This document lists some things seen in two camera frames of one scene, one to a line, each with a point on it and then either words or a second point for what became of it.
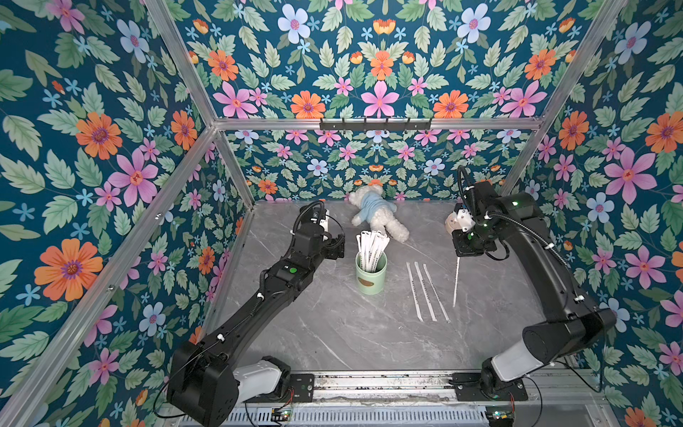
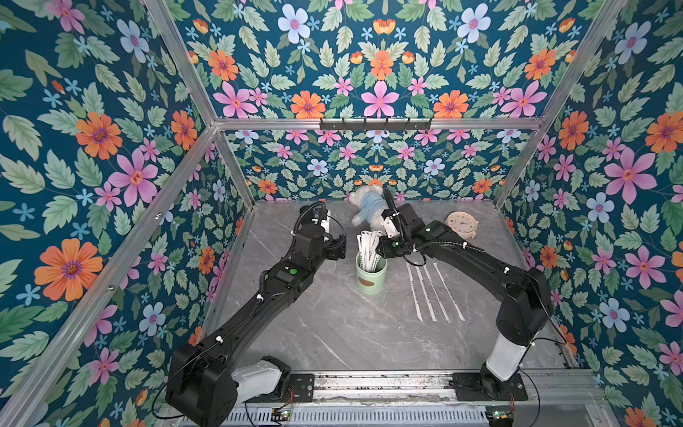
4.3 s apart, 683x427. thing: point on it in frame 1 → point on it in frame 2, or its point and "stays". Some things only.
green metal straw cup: [372, 282] stays
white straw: [414, 292] stays
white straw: [437, 294] stays
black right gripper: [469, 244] → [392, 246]
